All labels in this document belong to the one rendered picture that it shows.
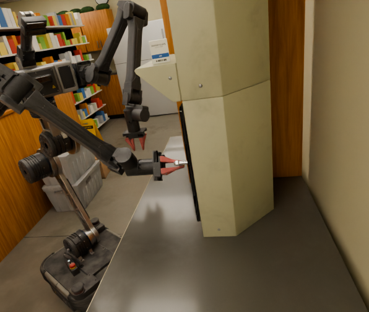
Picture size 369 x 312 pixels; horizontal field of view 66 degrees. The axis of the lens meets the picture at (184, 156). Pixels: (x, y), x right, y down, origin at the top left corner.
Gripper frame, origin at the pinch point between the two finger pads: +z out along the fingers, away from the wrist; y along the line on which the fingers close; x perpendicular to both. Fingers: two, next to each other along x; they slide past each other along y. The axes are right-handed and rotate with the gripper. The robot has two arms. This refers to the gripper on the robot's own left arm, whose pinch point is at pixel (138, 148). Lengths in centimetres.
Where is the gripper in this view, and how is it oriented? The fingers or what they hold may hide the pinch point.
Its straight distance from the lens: 137.9
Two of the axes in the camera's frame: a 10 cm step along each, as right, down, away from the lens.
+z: 1.5, 9.1, 3.9
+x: 1.3, -4.1, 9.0
